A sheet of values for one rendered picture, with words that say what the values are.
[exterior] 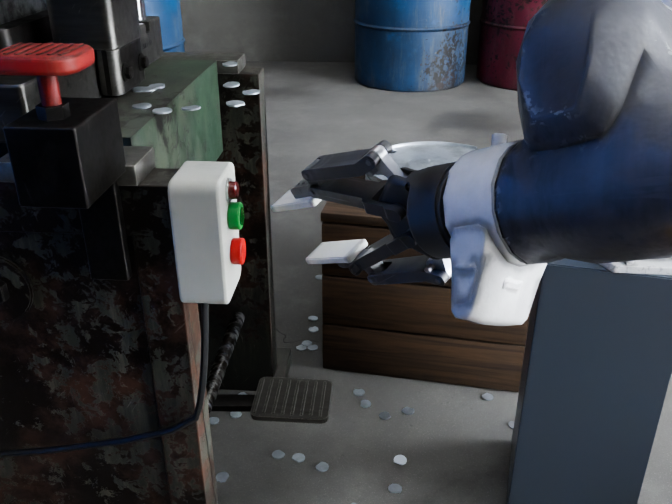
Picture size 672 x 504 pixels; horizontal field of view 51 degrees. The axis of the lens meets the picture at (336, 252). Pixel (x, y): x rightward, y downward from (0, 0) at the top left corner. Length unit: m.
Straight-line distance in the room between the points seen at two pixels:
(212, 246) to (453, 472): 0.70
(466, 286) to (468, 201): 0.06
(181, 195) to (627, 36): 0.41
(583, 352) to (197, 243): 0.55
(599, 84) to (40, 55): 0.41
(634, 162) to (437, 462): 0.92
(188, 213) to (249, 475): 0.66
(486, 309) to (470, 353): 0.90
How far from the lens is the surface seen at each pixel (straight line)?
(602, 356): 1.01
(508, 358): 1.40
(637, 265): 0.95
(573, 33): 0.46
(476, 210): 0.49
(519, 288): 0.52
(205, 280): 0.72
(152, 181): 0.72
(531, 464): 1.13
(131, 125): 0.82
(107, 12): 0.91
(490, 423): 1.37
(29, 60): 0.60
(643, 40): 0.46
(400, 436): 1.32
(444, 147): 1.55
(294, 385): 1.16
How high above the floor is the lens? 0.87
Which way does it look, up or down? 27 degrees down
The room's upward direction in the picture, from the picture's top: straight up
